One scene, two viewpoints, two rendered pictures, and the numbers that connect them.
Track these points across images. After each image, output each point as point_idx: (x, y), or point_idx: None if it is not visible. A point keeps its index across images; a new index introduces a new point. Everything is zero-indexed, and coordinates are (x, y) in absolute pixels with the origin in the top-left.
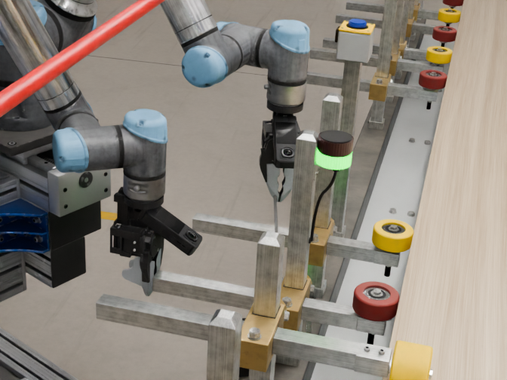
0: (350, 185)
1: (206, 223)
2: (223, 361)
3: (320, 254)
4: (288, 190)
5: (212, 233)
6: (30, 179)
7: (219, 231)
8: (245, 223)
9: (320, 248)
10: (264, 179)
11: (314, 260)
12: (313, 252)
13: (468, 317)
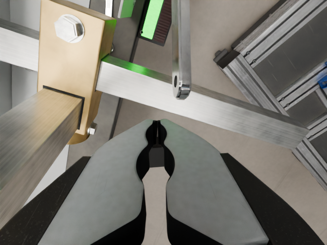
0: None
1: (285, 120)
2: None
3: (61, 1)
4: (124, 132)
5: (265, 109)
6: None
7: (256, 107)
8: (215, 116)
9: (55, 0)
10: (238, 162)
11: (79, 6)
12: (77, 7)
13: None
